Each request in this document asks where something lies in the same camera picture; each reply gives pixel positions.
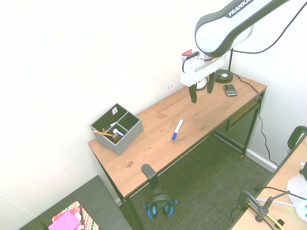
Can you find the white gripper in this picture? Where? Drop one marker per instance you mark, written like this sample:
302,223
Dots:
196,72

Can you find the white marker with blue cap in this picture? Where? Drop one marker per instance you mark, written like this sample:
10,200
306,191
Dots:
177,129

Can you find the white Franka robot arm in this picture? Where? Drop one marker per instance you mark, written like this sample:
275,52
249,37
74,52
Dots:
216,36

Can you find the small round alarm clock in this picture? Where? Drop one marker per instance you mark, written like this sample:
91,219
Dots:
202,83

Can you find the black lamp base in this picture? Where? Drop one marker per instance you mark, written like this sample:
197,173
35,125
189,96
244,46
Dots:
224,76

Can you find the black mobile phone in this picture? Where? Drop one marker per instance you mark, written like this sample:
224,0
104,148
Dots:
230,90

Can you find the black mesh shelf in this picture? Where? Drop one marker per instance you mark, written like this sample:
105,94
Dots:
242,129

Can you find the grey felt desk organizer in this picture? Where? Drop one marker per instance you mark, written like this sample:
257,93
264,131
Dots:
130,134

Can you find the blue white glue stick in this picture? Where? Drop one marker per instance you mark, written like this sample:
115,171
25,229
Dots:
118,132

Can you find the small brown bottle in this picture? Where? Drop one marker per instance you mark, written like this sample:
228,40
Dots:
115,137

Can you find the black headphone hanger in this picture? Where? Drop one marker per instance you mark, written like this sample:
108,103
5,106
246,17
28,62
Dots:
150,175

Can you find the orange pencil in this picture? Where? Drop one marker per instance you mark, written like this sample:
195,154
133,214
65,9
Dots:
103,133

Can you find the black blue headphones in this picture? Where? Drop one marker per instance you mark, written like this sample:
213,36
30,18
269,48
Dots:
159,206

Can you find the black clamp stand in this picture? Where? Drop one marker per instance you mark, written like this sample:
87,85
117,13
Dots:
260,208

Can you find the white round base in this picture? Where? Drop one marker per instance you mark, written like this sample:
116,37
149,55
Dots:
296,188

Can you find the yellow tape strip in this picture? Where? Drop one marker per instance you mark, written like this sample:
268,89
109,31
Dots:
273,219

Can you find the black low cabinet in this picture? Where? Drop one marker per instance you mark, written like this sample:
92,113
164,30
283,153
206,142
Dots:
96,198

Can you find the white green power strip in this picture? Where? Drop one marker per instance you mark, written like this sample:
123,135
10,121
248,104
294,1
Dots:
302,209

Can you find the red patterned box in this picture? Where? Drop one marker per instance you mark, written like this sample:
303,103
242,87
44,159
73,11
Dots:
88,219

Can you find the pink box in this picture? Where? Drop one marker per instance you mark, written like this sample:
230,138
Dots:
64,221

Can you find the wooden desk with black frame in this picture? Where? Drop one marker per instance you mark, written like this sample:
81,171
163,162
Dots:
251,134

